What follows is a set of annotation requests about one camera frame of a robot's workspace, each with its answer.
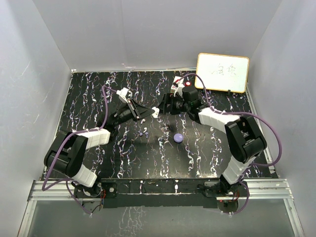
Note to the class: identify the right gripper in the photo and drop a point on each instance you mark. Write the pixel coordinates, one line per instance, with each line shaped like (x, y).
(169, 99)

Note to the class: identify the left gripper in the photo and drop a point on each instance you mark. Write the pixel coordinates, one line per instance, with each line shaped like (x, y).
(139, 111)

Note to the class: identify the white earbud charging case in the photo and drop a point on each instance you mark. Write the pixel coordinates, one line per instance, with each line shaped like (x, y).
(155, 113)

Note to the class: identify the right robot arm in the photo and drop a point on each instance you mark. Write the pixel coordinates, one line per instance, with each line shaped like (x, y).
(245, 139)

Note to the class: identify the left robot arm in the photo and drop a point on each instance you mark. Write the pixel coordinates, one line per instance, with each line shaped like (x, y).
(68, 149)

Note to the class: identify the white green box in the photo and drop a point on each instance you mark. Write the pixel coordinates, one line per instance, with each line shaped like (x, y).
(176, 79)

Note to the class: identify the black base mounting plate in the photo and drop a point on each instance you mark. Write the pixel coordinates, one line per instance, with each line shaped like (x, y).
(205, 192)

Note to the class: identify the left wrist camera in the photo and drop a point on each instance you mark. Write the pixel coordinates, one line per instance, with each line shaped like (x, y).
(122, 94)

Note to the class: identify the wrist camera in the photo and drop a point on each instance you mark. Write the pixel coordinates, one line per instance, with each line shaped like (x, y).
(178, 89)
(122, 94)

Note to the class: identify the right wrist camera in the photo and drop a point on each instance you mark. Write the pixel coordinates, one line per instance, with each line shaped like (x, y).
(178, 89)

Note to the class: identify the white whiteboard yellow frame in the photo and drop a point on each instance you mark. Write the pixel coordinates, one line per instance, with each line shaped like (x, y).
(222, 72)

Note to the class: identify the aluminium frame rail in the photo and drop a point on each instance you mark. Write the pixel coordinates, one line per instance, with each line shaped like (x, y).
(259, 188)

